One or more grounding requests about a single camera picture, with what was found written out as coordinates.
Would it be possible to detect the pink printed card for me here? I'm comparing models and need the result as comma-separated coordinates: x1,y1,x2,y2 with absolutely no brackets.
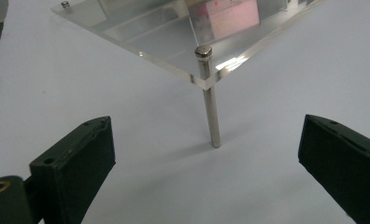
205,0,262,40

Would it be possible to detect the long silver metal pin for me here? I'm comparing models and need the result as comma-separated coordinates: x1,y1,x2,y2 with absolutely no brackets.
194,45,221,149

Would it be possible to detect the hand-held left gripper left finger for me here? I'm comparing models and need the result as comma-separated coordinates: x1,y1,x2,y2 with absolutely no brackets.
29,116,116,224

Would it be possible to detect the clear acrylic panel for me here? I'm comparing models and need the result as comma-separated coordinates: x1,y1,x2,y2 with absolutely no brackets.
50,0,326,91

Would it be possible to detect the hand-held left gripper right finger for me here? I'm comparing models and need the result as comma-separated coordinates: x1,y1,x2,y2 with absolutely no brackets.
297,114,370,224

